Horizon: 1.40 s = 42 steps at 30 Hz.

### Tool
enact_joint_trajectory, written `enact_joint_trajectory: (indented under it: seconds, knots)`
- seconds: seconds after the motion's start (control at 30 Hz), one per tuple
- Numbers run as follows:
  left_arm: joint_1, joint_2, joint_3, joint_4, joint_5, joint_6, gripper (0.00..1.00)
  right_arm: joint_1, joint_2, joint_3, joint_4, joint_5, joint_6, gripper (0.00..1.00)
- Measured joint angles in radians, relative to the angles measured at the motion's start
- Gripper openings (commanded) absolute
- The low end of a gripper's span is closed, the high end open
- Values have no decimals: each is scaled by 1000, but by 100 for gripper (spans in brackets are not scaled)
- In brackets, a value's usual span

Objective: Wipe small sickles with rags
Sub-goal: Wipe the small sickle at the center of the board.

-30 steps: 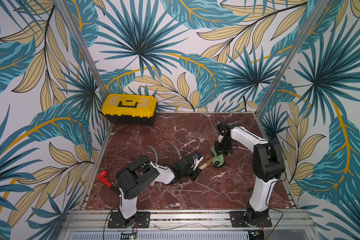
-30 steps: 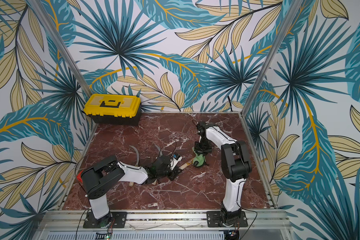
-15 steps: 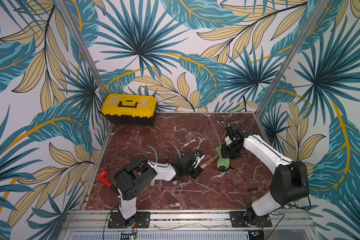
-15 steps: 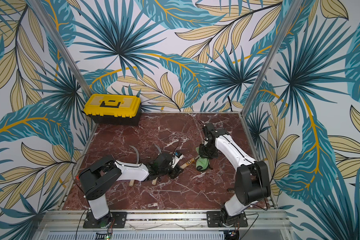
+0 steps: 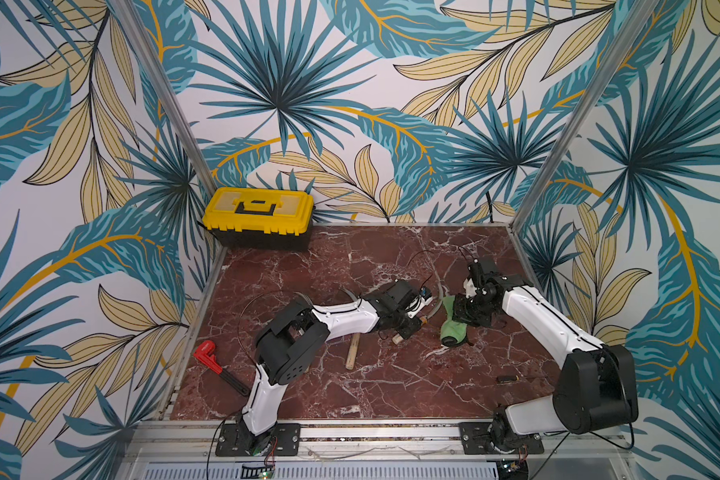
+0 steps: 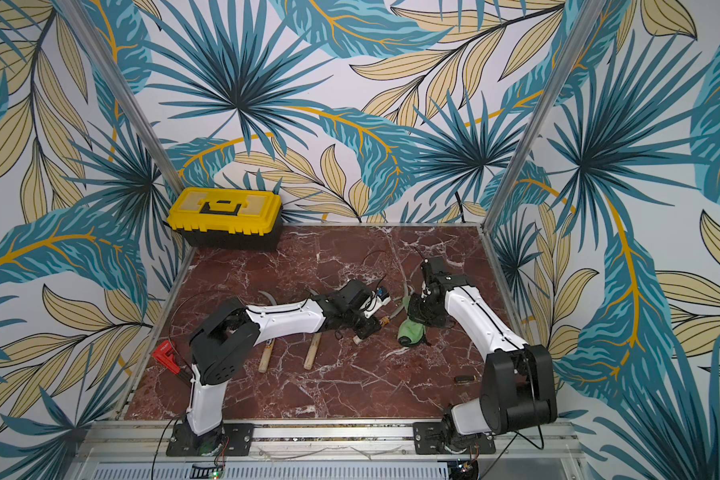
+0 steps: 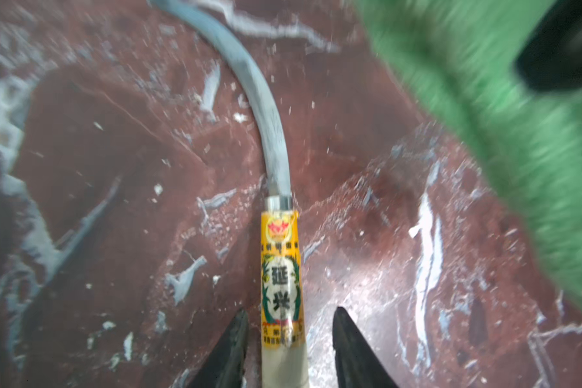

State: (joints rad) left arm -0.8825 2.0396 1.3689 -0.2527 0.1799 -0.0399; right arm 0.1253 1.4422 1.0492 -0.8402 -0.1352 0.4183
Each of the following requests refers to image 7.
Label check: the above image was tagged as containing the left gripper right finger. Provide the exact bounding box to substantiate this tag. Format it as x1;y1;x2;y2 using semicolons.
332;307;398;388

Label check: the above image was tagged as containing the sickle labelled handle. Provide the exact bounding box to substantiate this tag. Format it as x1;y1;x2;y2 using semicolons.
155;1;310;387

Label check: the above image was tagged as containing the green rag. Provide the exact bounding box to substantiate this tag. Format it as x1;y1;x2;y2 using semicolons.
355;1;582;310

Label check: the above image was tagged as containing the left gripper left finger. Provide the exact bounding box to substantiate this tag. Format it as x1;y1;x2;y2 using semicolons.
188;309;249;388

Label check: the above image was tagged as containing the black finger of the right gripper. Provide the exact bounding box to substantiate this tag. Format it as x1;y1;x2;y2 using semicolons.
515;0;582;92

